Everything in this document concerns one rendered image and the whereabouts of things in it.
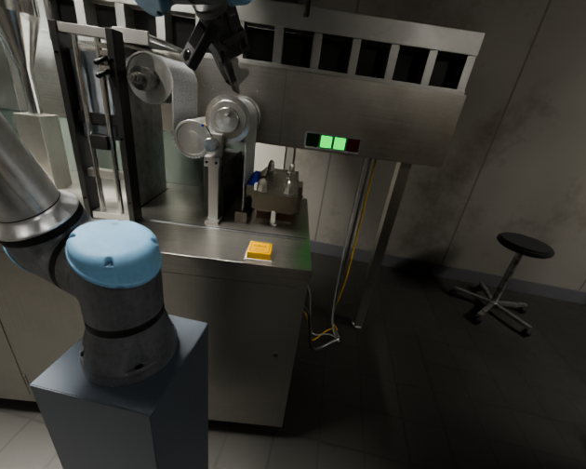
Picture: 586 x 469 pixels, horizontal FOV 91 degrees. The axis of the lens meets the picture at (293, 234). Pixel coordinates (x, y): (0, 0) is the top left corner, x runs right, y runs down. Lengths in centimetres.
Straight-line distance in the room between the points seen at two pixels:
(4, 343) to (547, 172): 336
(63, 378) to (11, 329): 82
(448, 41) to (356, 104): 40
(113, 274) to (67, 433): 32
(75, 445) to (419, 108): 145
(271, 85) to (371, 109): 43
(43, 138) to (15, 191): 89
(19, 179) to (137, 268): 19
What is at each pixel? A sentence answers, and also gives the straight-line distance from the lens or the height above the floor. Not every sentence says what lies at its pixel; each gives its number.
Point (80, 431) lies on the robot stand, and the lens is 67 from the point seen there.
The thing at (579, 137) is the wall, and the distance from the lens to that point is 305.
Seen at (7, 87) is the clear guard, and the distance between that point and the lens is 177.
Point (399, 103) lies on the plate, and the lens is 139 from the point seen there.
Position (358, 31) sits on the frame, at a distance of 136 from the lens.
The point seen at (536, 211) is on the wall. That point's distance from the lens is 309.
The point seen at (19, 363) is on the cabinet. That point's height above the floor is 32.
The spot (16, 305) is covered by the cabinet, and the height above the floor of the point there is 61.
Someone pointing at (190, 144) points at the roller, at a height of 116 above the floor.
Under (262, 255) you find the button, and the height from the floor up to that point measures 92.
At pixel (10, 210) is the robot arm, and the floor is 116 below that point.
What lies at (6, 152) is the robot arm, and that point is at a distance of 52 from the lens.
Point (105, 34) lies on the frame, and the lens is 101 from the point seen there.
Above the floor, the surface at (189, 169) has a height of 98.
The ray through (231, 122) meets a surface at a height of 125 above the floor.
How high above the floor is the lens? 134
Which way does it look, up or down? 25 degrees down
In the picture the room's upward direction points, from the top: 8 degrees clockwise
